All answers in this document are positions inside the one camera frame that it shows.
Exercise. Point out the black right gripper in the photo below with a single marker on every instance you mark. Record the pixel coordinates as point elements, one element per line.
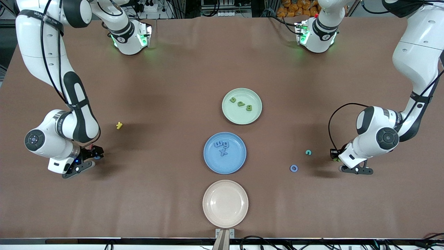
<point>87,153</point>

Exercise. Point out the green letter B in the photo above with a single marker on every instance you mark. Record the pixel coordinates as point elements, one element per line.
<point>249,107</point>

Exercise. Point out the blue digit nine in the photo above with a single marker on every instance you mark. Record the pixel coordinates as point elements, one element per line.
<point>226,144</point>

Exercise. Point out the blue letter X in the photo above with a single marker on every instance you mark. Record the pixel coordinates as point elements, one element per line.
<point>223,152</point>

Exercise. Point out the blue letter E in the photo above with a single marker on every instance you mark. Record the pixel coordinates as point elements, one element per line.
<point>218,143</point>

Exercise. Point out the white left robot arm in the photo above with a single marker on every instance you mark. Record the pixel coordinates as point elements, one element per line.
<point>416,59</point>

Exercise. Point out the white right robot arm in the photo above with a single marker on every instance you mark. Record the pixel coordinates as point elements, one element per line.
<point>34,45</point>

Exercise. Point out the yellow letter K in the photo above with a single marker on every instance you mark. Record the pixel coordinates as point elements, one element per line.
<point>119,125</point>

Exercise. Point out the blue letter O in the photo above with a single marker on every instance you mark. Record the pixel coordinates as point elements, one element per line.
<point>293,168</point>

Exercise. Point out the brown table cover sheet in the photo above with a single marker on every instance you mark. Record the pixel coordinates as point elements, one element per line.
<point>138,208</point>

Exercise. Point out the light green plate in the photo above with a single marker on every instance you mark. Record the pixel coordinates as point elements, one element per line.
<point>242,116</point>

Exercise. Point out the blue plate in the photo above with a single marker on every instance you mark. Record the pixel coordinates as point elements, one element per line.
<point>224,165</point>

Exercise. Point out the beige plate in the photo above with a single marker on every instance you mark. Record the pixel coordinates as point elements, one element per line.
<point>225,203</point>

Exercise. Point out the orange bags pile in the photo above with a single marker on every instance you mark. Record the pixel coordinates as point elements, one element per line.
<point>295,8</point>

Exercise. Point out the white power strip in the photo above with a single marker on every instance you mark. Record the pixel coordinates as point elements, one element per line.
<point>147,6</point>

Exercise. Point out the dark equipment rack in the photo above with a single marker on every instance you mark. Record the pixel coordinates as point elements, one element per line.
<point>225,8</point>

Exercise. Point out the black table edge rail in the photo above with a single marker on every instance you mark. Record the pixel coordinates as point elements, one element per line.
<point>138,241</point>

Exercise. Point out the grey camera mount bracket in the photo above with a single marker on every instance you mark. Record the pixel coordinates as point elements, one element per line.
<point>224,236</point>

